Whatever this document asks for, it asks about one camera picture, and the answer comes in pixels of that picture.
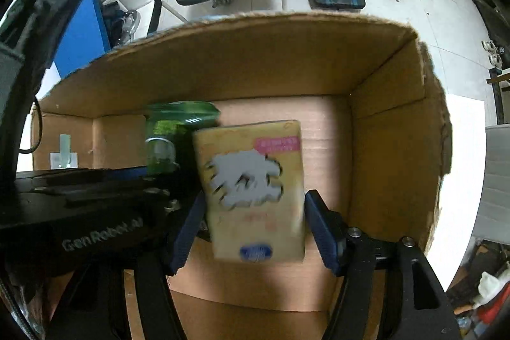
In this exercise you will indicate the open cardboard box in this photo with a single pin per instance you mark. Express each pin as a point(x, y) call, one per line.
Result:
point(345, 104)

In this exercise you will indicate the blue foam mat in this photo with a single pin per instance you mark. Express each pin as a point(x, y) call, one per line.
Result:
point(84, 40)

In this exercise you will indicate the grey plastic chair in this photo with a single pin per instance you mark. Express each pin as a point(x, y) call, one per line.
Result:
point(492, 221)

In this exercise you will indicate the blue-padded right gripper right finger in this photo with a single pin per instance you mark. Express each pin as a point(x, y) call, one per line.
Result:
point(414, 303)

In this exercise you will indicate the yellow tissue pack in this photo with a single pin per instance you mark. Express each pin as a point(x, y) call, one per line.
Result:
point(252, 177)

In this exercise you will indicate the green wet wipes pack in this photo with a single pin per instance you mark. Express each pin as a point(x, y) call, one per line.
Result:
point(169, 130)

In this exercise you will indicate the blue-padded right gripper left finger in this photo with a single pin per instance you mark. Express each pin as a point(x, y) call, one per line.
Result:
point(187, 227)

